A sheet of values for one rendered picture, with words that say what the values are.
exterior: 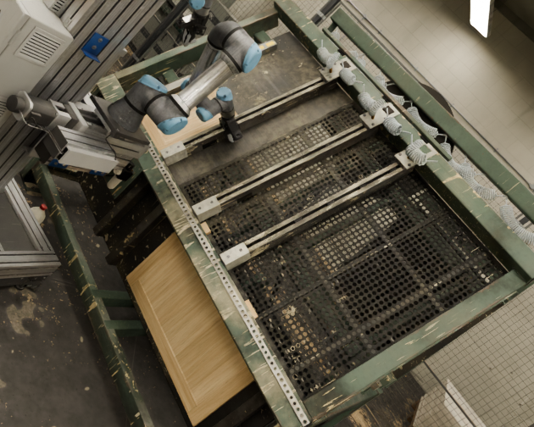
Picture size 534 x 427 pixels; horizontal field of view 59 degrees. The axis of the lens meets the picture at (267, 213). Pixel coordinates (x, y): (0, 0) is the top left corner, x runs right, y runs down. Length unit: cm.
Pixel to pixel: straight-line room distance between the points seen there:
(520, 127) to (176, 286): 580
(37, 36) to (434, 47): 657
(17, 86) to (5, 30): 23
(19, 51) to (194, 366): 159
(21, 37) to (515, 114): 655
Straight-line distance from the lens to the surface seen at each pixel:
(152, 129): 275
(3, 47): 184
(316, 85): 278
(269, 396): 201
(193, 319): 250
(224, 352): 240
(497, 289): 231
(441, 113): 310
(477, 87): 756
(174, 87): 290
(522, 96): 754
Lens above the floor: 177
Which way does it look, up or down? 15 degrees down
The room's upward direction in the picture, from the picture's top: 48 degrees clockwise
